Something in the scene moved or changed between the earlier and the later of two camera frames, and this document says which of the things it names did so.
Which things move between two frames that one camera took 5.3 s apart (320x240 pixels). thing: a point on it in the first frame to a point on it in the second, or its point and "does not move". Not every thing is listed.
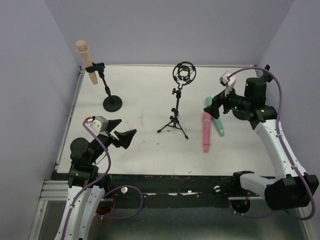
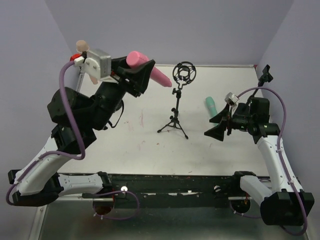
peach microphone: [82, 47] does not move
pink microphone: [207, 116] to [135, 58]
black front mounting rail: [170, 190] does not move
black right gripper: [222, 102] to [230, 122]
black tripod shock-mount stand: [184, 73] does not move
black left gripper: [111, 136] to [127, 80]
